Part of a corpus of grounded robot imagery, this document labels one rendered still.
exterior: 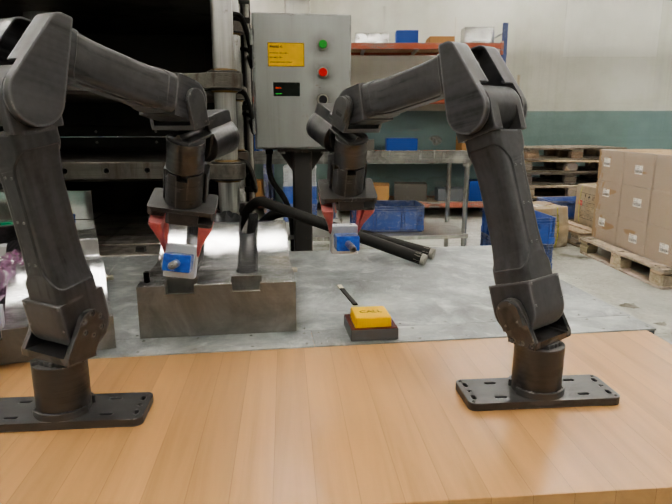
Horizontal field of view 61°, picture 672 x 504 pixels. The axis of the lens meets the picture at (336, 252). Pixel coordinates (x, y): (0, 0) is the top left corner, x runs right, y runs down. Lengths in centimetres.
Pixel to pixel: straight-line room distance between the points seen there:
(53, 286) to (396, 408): 43
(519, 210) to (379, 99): 29
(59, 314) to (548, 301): 59
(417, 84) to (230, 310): 47
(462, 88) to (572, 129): 748
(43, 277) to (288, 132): 120
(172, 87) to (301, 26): 104
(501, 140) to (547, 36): 741
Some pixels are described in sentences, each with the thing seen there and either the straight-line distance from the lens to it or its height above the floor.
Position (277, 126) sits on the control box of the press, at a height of 114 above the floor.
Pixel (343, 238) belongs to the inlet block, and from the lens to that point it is 104.
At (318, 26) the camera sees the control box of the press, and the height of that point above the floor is 143.
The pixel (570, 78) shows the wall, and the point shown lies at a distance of 822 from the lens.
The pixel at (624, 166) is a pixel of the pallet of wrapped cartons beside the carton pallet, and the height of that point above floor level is 81.
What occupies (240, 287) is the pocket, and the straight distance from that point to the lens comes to 101.
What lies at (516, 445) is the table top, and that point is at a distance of 70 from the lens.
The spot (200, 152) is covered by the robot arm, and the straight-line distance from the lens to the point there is 87.
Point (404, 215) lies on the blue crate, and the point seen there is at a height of 40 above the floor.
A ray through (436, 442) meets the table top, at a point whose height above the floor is 80.
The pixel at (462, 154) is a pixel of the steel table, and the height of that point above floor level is 91.
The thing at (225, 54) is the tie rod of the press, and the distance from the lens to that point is 168.
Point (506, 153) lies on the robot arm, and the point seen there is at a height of 111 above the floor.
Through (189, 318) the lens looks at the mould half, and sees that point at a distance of 98.
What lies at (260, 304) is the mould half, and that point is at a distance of 97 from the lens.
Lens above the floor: 115
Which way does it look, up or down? 13 degrees down
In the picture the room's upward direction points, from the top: straight up
